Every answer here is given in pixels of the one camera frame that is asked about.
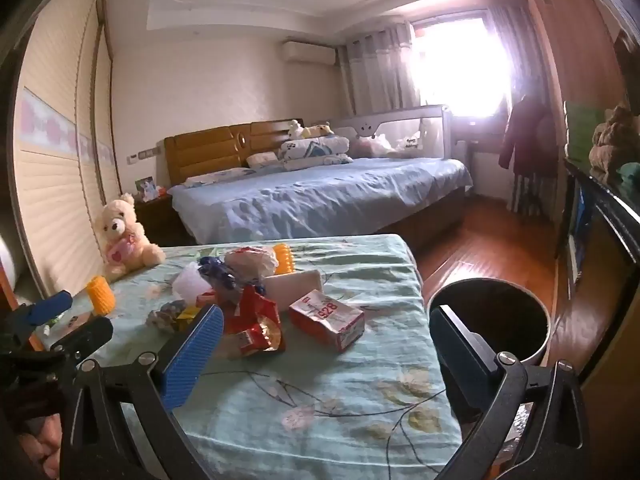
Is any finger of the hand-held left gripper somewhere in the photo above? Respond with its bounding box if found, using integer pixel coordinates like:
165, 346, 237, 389
49, 316, 114, 362
10, 290, 74, 342

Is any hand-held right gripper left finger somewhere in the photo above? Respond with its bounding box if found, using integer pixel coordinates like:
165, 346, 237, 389
60, 304, 225, 480

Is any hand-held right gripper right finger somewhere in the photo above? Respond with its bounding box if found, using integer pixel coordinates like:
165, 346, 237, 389
429, 304, 591, 480

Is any colourful wrapper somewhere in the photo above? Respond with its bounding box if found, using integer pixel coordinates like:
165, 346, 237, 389
146, 300, 201, 335

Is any round dark trash bin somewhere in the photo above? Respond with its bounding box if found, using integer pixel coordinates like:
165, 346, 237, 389
426, 277, 552, 367

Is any red snack wrapper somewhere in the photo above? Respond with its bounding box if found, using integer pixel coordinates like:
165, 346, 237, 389
220, 285, 287, 358

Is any white foam net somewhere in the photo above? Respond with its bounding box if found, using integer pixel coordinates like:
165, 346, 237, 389
171, 261, 213, 307

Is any blue snack wrapper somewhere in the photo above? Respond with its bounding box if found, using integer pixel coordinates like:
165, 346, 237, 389
197, 256, 238, 293

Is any white plastic bag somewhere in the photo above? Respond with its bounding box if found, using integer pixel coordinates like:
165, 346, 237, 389
223, 247, 279, 281

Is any white rectangular box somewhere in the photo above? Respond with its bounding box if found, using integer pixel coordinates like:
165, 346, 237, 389
262, 269, 323, 311

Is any large orange foam net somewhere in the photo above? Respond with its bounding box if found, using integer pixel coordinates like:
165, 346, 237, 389
272, 242, 296, 276

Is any red and white carton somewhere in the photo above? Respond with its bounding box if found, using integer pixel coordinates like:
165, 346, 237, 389
288, 289, 366, 353

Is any person's left hand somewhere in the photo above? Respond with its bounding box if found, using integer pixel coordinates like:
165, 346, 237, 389
19, 407, 63, 480

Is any small orange foam net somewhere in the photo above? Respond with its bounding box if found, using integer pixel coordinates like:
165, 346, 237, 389
86, 276, 117, 318

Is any cream teddy bear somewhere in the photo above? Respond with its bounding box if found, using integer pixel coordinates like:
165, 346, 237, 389
95, 194, 167, 283

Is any green floral bedsheet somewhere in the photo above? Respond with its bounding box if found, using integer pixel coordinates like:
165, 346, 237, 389
37, 234, 463, 480

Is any cream sliding door wardrobe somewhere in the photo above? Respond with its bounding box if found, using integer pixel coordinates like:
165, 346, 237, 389
10, 0, 126, 301

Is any dark wooden nightstand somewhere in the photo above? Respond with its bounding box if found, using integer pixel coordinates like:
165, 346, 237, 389
134, 195, 188, 246

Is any flat blue print pillow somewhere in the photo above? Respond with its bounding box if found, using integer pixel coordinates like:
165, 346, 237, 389
182, 167, 258, 188

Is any bed with blue sheet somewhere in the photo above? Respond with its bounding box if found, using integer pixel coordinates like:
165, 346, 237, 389
167, 157, 473, 248

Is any brown wooden headboard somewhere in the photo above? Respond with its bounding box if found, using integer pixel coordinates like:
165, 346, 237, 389
164, 121, 293, 186

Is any small white pillow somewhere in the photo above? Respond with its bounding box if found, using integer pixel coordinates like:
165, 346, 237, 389
246, 152, 283, 170

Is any pink plush toy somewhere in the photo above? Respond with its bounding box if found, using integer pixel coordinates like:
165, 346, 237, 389
350, 136, 396, 158

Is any wooden desk with drawers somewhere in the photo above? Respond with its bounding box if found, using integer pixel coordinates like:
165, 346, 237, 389
460, 117, 506, 143

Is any dark red coat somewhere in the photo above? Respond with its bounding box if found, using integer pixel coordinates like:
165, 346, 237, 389
497, 95, 558, 176

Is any stack of green boxes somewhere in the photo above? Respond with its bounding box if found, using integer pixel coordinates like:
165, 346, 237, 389
564, 101, 608, 161

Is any brown plush toy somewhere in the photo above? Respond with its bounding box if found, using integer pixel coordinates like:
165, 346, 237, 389
589, 105, 636, 168

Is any bright window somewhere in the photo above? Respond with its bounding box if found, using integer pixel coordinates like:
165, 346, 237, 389
410, 15, 511, 116

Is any grey patterned curtain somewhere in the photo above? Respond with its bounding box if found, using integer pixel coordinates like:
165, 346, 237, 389
336, 22, 421, 116
485, 2, 526, 126

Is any tall wooden cabinet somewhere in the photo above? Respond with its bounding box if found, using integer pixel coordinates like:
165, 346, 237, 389
515, 0, 621, 241

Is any white air conditioner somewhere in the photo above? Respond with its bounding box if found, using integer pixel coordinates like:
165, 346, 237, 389
281, 40, 337, 66

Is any grey bed guard rail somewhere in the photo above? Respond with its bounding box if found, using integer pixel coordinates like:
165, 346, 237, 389
327, 105, 453, 161

